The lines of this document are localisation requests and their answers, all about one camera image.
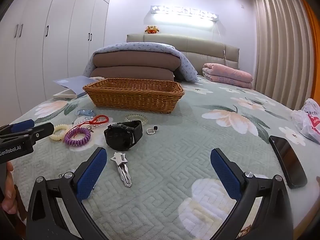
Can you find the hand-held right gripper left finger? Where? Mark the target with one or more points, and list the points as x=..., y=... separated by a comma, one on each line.
x=90, y=176

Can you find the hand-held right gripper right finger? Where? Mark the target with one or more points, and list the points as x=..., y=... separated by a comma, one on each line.
x=225, y=176

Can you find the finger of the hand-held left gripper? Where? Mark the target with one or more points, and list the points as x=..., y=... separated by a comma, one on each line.
x=37, y=134
x=23, y=125

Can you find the black hair clip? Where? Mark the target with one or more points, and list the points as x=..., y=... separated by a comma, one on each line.
x=120, y=137

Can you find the brown wicker basket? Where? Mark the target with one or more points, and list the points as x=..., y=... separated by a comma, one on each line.
x=132, y=100

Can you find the person's left hand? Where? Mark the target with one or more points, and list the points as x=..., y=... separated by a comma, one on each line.
x=9, y=190

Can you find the silver star hair clip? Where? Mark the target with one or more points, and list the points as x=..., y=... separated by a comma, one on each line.
x=125, y=173

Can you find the blue hair clip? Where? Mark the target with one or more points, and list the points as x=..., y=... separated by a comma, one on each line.
x=83, y=112

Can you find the green floral bedspread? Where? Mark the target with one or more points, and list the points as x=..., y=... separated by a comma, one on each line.
x=175, y=155

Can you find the blue book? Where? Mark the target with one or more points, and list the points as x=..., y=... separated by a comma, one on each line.
x=75, y=85

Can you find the black smartphone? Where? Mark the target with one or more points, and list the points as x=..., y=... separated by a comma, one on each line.
x=287, y=162

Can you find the cream fluffy cloth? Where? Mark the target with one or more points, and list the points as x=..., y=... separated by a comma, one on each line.
x=97, y=78

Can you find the white plastic bag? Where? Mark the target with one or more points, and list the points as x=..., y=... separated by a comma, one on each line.
x=307, y=122

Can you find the pink folded quilt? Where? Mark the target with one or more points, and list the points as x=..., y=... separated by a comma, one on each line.
x=225, y=75

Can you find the white wardrobe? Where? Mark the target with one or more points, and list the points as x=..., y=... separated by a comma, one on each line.
x=62, y=30

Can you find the brown folded quilt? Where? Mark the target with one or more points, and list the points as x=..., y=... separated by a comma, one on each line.
x=135, y=60

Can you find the beige padded headboard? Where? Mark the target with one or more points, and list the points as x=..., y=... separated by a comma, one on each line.
x=200, y=45

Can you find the blue patterned blanket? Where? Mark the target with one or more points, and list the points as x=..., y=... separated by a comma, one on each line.
x=140, y=46

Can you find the beige curtain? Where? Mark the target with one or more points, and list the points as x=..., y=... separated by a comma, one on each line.
x=280, y=42

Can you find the orange curtain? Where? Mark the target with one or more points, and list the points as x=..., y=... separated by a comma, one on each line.
x=311, y=55

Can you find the orange plush toy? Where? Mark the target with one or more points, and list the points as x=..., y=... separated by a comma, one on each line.
x=151, y=30

